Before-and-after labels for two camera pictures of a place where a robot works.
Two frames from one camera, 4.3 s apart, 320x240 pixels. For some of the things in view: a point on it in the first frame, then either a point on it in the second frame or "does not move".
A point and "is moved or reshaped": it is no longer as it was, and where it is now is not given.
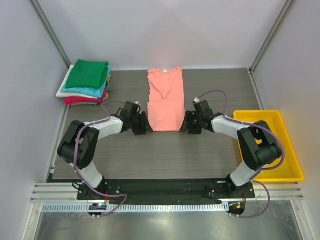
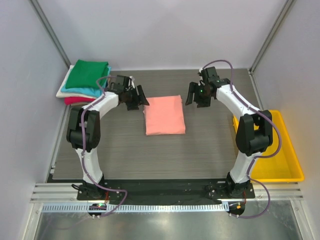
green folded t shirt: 87,73 does not move
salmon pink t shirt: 166,101 is moved or reshaped
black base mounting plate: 166,190 does not move
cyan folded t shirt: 97,92 does not move
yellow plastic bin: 291,169 does not move
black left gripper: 145,126 → 139,99
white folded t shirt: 62,94 does not move
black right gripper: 187,124 → 202,103
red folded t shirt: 70,100 does not move
